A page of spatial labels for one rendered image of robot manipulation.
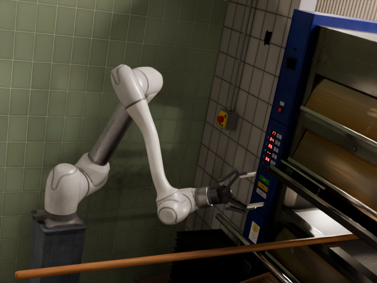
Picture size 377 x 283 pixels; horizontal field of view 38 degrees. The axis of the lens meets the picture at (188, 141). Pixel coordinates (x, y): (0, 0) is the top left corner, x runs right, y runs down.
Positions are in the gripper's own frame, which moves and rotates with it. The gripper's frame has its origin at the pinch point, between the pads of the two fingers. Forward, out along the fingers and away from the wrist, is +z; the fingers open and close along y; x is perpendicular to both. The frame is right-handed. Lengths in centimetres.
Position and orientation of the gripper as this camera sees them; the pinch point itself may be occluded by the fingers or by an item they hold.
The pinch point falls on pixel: (257, 189)
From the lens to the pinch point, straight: 227.7
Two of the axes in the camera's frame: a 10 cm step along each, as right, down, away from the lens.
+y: 2.6, 9.4, 2.1
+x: -2.8, 2.8, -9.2
